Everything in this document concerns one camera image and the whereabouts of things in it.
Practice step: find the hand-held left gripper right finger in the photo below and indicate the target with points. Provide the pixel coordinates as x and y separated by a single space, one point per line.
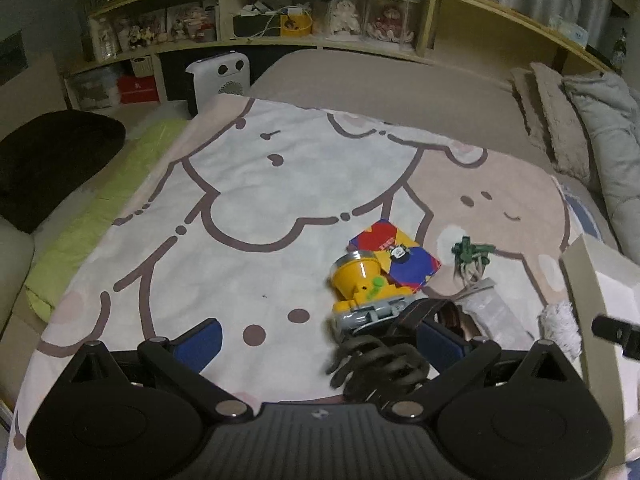
440 340

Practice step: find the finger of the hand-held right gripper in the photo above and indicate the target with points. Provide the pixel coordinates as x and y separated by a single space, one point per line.
612 332

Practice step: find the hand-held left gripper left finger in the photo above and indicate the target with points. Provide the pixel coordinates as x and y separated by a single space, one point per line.
202 342

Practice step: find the beige storage box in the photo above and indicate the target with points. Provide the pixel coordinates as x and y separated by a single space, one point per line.
585 280

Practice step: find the green toy plane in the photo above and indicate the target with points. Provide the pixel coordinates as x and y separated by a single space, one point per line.
467 252

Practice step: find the red yellow blue card box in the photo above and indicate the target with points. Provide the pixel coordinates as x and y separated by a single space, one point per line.
400 255

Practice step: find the yellow toy with grey base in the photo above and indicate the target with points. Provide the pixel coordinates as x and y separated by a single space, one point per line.
352 275

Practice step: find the white fluffy cloth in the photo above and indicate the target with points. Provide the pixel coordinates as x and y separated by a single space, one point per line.
560 322

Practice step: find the clear plastic bag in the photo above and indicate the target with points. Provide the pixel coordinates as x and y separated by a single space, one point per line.
492 310

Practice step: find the cartoon printed blanket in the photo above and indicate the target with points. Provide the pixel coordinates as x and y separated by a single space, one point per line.
250 185

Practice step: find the light green blanket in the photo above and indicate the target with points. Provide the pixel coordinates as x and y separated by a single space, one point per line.
100 210

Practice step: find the grey quilted comforter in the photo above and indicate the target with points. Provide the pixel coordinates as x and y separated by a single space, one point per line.
610 130

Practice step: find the large fuzzy beige pillow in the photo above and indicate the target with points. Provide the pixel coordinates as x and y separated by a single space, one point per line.
555 115

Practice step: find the black cushion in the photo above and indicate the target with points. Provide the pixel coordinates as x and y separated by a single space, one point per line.
50 160

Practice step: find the small fuzzy beige pillow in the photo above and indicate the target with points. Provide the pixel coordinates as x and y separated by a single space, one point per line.
522 105

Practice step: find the beige bed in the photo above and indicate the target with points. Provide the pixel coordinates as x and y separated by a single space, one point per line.
375 90

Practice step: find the white fan heater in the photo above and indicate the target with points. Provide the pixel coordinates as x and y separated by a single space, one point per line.
220 77

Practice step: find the clear storage bin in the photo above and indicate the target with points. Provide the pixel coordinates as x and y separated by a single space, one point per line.
90 90

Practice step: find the white slotted basket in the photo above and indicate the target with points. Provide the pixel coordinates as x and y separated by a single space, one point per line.
141 66

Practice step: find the tissue pack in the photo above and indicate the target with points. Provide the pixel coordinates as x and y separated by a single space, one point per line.
565 27

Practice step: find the small figurines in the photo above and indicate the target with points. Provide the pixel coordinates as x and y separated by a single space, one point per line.
137 35

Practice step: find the wooden headboard shelf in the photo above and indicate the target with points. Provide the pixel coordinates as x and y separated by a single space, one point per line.
430 25

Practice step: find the clear jar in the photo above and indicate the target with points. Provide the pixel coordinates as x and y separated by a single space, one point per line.
105 40

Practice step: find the black box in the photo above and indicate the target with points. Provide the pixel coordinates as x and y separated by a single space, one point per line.
255 25

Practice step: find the red doll in clear case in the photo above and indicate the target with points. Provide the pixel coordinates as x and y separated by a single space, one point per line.
387 20

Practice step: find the yellow container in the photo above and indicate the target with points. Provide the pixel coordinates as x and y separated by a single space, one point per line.
295 22

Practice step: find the cream doll in clear case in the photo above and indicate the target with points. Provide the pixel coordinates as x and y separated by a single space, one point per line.
345 15

